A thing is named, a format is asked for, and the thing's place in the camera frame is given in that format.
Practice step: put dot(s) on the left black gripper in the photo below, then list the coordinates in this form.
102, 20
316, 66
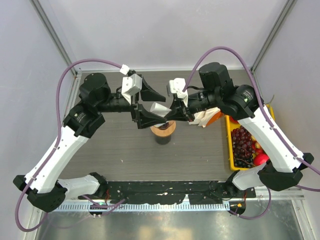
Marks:
145, 118

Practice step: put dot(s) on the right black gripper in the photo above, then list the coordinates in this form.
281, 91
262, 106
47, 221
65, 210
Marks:
179, 111

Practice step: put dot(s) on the white paper sheet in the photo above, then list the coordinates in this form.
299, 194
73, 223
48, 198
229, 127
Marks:
159, 110

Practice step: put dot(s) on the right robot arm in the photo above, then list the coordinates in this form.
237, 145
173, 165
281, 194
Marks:
285, 163

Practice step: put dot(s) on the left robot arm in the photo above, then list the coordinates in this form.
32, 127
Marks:
42, 185

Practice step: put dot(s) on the white coffee filter stack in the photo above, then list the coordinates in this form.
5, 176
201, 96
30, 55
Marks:
203, 118

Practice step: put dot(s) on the red apple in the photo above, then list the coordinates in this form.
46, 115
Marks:
233, 120

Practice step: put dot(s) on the yellow plastic tray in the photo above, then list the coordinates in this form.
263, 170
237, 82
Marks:
229, 127

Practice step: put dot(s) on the dark red grape bunch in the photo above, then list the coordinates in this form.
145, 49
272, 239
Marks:
243, 150

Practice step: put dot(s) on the small red cherries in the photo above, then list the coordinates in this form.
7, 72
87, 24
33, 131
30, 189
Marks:
256, 146

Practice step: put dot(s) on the red pepper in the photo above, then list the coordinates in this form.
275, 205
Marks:
260, 159

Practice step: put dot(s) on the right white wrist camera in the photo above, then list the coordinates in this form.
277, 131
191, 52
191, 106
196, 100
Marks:
176, 86

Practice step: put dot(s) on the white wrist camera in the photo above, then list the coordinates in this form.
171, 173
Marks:
131, 85
176, 86

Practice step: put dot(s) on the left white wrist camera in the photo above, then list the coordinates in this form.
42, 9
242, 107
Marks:
131, 85

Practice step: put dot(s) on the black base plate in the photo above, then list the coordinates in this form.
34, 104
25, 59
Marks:
170, 192

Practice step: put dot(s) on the white slotted cable duct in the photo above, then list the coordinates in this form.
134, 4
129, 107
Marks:
185, 206

